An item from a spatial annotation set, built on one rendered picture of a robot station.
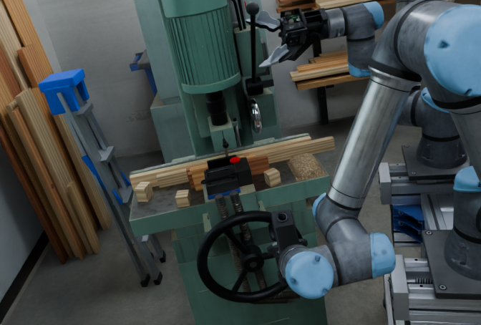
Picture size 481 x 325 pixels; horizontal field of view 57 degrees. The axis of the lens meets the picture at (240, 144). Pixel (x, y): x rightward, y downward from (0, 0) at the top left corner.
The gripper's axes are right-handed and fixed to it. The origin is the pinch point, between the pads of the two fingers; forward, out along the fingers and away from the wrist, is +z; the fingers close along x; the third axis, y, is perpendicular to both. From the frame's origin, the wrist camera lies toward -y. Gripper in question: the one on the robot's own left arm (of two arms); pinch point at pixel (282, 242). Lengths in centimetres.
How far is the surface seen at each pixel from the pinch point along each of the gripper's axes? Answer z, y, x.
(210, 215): 10.9, -9.7, -16.1
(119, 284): 141, 21, -78
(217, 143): 23.4, -29.9, -9.9
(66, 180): 153, -43, -100
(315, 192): 22.1, -9.2, 15.3
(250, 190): 9.4, -13.9, -4.2
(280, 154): 31.9, -23.1, 9.2
